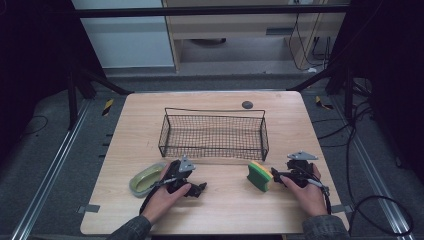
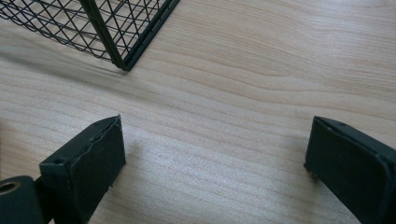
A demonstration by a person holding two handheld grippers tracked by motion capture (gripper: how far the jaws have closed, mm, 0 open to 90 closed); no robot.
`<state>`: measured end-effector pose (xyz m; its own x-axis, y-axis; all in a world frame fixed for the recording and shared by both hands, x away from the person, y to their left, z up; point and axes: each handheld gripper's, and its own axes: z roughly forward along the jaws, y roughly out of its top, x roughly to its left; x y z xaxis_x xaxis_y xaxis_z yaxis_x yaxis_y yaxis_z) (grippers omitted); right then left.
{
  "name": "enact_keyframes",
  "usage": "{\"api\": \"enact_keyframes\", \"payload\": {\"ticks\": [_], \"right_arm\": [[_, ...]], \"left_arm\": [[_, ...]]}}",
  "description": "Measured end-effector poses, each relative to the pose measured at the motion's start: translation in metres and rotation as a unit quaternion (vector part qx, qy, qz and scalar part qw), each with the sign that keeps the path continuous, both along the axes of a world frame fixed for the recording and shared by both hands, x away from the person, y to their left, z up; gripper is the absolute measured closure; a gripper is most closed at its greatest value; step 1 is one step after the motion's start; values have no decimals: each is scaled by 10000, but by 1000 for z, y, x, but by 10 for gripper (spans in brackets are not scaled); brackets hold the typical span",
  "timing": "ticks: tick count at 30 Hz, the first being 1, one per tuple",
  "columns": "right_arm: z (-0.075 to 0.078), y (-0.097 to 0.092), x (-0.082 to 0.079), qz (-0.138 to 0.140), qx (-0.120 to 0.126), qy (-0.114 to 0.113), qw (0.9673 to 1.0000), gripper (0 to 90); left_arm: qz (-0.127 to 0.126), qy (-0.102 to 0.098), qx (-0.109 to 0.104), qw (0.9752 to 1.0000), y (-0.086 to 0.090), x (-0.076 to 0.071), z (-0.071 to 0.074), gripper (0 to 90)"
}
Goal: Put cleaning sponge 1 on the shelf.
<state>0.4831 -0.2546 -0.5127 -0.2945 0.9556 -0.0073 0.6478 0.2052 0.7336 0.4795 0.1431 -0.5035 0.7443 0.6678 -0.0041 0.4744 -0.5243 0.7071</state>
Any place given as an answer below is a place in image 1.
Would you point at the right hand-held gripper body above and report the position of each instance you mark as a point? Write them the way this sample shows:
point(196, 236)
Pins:
point(300, 171)

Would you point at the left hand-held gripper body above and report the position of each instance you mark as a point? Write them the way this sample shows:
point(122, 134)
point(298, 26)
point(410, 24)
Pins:
point(176, 171)

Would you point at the green and yellow sponge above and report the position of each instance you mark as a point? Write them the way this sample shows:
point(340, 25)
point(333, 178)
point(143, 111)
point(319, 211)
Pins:
point(259, 176)

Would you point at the person's right hand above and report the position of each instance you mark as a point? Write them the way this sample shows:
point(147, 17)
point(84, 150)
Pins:
point(308, 198)

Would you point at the person's left hand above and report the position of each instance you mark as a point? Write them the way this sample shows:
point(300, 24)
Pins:
point(165, 200)

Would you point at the green oval soap dish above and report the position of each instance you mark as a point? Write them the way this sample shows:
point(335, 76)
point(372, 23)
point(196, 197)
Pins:
point(145, 180)

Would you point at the yellow and black tape strip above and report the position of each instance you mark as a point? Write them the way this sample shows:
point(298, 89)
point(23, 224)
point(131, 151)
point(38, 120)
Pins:
point(107, 107)
point(322, 103)

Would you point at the dark round table grommet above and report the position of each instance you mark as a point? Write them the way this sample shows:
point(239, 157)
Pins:
point(247, 105)

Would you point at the black metal stand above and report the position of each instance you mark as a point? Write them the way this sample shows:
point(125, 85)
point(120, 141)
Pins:
point(336, 80)
point(80, 86)

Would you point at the white cabinet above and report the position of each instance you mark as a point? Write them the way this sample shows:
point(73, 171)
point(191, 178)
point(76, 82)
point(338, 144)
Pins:
point(123, 40)

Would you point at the light wooden desk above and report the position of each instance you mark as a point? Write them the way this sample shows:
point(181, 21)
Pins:
point(233, 30)

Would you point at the grey table bracket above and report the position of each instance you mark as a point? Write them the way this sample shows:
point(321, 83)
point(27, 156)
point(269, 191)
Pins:
point(342, 209)
point(88, 208)

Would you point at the aluminium floor rail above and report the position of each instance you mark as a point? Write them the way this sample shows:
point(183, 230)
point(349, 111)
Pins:
point(50, 170)
point(376, 173)

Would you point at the black horizontal frame bar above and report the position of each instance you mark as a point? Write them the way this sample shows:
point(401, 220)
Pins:
point(200, 12)

